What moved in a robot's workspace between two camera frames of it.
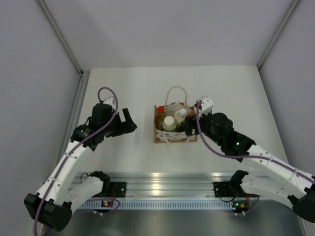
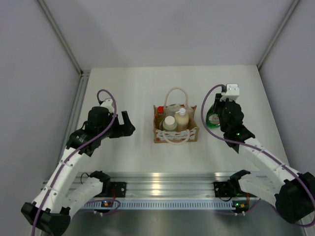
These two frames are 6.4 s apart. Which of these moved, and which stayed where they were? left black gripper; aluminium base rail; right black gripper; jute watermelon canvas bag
Moved: right black gripper
Stayed: jute watermelon canvas bag; left black gripper; aluminium base rail
